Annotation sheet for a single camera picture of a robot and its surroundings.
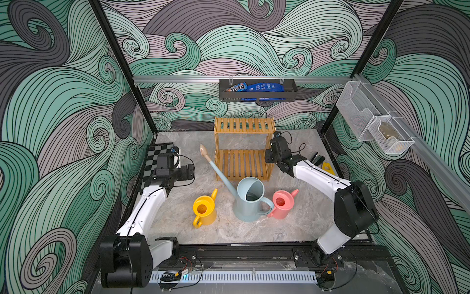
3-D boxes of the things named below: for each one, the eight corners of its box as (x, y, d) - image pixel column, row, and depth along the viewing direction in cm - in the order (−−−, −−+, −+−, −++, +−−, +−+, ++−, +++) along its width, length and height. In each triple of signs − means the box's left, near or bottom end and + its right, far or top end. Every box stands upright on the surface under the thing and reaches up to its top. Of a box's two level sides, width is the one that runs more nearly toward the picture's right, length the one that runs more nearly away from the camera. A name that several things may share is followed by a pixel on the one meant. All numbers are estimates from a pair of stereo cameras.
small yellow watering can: (195, 229, 82) (191, 221, 73) (199, 199, 92) (195, 188, 83) (215, 229, 82) (213, 221, 73) (217, 199, 92) (215, 188, 83)
